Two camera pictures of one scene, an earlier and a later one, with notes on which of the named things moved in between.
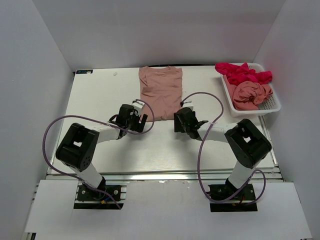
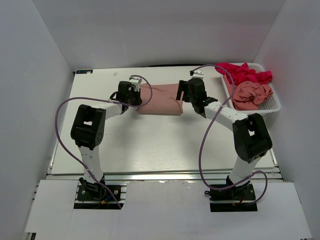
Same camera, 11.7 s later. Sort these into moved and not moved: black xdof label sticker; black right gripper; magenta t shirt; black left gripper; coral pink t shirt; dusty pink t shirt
Moved: black left gripper; dusty pink t shirt; black right gripper
Not moved: coral pink t shirt; magenta t shirt; black xdof label sticker
